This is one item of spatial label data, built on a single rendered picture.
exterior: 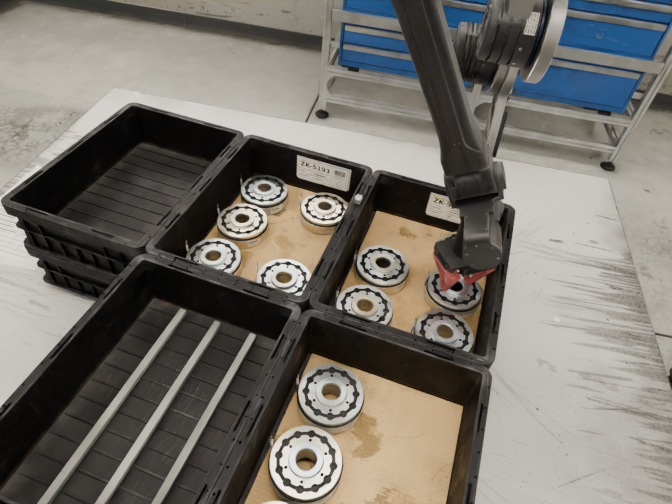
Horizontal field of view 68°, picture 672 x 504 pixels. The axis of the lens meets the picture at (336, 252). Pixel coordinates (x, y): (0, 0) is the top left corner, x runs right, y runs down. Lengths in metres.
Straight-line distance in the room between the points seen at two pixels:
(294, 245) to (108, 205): 0.41
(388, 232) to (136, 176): 0.59
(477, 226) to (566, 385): 0.48
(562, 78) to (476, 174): 2.16
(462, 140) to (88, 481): 0.69
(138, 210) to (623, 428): 1.06
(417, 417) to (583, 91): 2.36
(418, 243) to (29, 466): 0.77
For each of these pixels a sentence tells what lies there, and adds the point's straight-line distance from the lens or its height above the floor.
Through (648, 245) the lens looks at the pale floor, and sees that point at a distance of 2.79.
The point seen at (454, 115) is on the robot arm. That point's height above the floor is 1.23.
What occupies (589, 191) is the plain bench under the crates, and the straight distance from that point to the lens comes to 1.63.
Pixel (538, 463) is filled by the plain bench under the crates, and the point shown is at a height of 0.70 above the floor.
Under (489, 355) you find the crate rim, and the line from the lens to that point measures 0.80.
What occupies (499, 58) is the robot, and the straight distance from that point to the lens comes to 1.24.
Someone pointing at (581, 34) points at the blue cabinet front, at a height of 0.67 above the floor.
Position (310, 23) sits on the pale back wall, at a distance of 3.78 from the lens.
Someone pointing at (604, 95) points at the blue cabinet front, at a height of 0.40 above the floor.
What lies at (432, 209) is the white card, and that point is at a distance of 1.08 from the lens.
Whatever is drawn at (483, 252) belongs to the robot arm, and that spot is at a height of 1.05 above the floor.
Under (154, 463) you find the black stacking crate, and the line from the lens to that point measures 0.80.
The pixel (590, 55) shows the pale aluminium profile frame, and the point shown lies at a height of 0.60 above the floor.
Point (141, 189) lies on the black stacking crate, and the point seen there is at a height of 0.83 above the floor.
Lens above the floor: 1.55
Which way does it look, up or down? 46 degrees down
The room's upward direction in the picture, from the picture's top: 7 degrees clockwise
